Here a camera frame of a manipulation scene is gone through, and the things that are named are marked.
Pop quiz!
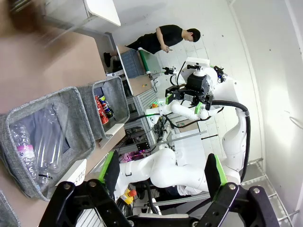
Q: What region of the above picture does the background person's forearm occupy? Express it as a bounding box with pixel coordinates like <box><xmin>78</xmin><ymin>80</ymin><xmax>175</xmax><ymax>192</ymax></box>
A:
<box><xmin>155</xmin><ymin>27</ymin><xmax>168</xmax><ymax>49</ymax></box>

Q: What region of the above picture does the black camera with blue light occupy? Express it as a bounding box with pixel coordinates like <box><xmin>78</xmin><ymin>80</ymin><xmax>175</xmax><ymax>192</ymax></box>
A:
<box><xmin>214</xmin><ymin>65</ymin><xmax>228</xmax><ymax>83</ymax></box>

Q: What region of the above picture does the black yellow Pepsi can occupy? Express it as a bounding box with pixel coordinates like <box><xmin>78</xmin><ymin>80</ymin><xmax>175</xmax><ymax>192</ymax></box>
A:
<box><xmin>98</xmin><ymin>94</ymin><xmax>114</xmax><ymax>119</ymax></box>

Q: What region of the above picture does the person in black clothes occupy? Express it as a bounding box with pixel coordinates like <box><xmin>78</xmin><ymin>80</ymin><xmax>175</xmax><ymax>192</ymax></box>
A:
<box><xmin>103</xmin><ymin>24</ymin><xmax>201</xmax><ymax>69</ymax></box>

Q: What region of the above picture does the grey-blue plastic crate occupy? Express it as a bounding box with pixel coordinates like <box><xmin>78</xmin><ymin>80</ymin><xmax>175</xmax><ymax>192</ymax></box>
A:
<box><xmin>119</xmin><ymin>49</ymin><xmax>143</xmax><ymax>79</ymax></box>

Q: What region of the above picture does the small black camera on stand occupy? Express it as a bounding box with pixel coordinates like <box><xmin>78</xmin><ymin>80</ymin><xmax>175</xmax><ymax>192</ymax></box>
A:
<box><xmin>162</xmin><ymin>66</ymin><xmax>178</xmax><ymax>77</ymax></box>

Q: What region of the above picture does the yellow red emergency stop button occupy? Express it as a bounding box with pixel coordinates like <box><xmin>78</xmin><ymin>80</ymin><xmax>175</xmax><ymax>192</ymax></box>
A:
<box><xmin>120</xmin><ymin>188</ymin><xmax>138</xmax><ymax>205</ymax></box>

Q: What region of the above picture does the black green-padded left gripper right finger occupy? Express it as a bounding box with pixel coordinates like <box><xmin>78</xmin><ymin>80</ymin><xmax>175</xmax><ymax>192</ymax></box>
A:
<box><xmin>196</xmin><ymin>153</ymin><xmax>281</xmax><ymax>227</ymax></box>

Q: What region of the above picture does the white table board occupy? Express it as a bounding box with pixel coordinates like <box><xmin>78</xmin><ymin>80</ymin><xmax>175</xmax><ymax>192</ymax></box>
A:
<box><xmin>84</xmin><ymin>0</ymin><xmax>122</xmax><ymax>27</ymax></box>

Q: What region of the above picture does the grey fabric basket with window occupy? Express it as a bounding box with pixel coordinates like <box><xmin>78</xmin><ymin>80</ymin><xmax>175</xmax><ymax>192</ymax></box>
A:
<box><xmin>0</xmin><ymin>86</ymin><xmax>96</xmax><ymax>202</ymax></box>

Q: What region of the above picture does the white label card PLASTIC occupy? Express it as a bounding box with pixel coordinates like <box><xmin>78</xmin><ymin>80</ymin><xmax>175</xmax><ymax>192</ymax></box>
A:
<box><xmin>67</xmin><ymin>159</ymin><xmax>88</xmax><ymax>188</ymax></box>

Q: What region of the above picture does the grey fabric basket holding cans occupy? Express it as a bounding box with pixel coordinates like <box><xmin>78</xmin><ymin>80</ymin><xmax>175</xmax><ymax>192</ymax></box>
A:
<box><xmin>77</xmin><ymin>75</ymin><xmax>130</xmax><ymax>140</ymax></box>

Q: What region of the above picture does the green conveyor belt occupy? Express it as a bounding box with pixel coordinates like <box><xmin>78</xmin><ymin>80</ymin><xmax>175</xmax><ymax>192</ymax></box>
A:
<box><xmin>138</xmin><ymin>46</ymin><xmax>164</xmax><ymax>74</ymax></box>

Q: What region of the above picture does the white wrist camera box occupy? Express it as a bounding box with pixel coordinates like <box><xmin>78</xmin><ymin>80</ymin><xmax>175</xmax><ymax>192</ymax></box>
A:
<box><xmin>185</xmin><ymin>57</ymin><xmax>211</xmax><ymax>70</ymax></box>

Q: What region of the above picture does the clear crushed plastic bottle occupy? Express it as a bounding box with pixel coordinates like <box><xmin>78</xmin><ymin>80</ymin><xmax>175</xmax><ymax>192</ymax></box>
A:
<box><xmin>35</xmin><ymin>103</ymin><xmax>71</xmax><ymax>168</ymax></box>

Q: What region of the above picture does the red soda can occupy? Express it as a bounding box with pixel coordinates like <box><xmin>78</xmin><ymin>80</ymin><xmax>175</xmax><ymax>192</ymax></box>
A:
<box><xmin>94</xmin><ymin>95</ymin><xmax>103</xmax><ymax>113</ymax></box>
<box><xmin>98</xmin><ymin>109</ymin><xmax>111</xmax><ymax>125</ymax></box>

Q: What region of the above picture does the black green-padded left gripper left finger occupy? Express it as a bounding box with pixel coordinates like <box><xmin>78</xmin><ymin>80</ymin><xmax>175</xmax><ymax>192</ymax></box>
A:
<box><xmin>39</xmin><ymin>151</ymin><xmax>133</xmax><ymax>227</ymax></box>

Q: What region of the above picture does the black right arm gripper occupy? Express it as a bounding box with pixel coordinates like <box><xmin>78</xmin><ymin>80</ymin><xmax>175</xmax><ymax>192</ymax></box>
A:
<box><xmin>165</xmin><ymin>70</ymin><xmax>215</xmax><ymax>114</ymax></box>

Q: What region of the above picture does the clear bottle with blue cap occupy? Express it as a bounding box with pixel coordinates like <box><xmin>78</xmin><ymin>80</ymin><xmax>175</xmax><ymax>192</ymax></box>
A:
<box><xmin>9</xmin><ymin>122</ymin><xmax>60</xmax><ymax>189</ymax></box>

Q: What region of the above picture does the thick black cable hose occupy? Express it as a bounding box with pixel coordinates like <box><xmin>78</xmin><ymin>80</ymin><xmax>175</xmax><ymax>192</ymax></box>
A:
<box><xmin>212</xmin><ymin>99</ymin><xmax>251</xmax><ymax>184</ymax></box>

